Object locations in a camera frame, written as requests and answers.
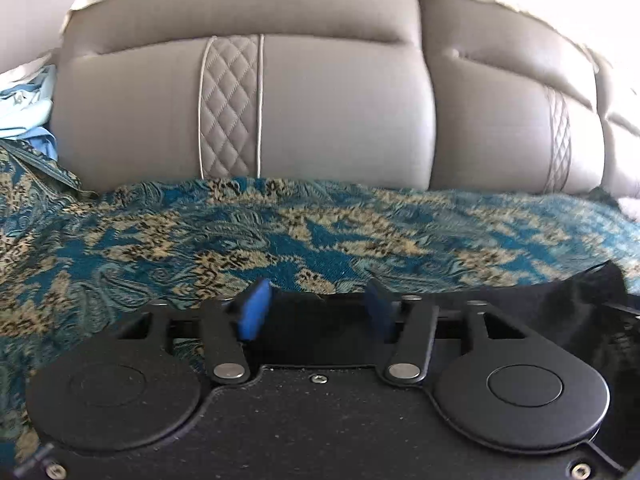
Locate teal gold patterned blanket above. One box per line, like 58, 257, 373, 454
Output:
0, 140, 640, 466

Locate light blue cloth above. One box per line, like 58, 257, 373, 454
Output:
0, 65, 60, 166

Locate grey leather sofa backrest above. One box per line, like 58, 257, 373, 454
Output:
50, 0, 640, 198

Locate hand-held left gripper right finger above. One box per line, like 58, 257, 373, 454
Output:
365, 277, 538, 386

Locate black pants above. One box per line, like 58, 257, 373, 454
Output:
260, 260, 640, 376

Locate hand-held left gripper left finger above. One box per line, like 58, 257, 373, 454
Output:
117, 277, 273, 386

